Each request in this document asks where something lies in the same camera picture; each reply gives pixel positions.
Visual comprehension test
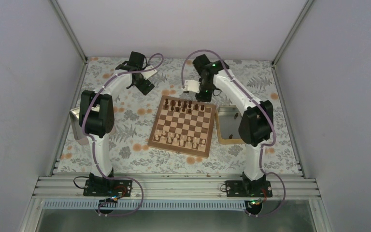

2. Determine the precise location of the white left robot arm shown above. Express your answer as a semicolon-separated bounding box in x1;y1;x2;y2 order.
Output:
79;52;162;196

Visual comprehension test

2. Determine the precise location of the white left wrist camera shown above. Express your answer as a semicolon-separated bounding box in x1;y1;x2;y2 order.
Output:
142;65;157;79

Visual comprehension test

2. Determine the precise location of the aluminium rail frame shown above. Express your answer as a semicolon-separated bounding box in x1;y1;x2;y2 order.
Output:
32;174;321;200

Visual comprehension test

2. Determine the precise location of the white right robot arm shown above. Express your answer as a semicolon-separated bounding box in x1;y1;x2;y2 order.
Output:
192;54;273;197

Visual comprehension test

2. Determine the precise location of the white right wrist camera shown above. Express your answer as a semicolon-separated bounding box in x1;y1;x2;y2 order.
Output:
182;80;200;93

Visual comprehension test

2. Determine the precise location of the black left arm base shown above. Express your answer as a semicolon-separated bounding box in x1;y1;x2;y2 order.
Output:
83;179;133;197

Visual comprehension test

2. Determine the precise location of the wooden chessboard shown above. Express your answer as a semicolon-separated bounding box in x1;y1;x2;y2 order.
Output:
148;96;216;159

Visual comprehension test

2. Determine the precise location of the yellow metal tin box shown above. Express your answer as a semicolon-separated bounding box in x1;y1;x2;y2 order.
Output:
215;105;244;145

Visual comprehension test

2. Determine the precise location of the metal tin under left arm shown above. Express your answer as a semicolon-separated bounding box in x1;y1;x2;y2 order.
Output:
69;106;116;147

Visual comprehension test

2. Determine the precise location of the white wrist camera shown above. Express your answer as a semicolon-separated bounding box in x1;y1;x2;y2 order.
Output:
142;65;157;79
182;80;200;93

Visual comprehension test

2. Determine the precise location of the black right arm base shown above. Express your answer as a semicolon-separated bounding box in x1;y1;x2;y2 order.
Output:
225;180;273;198

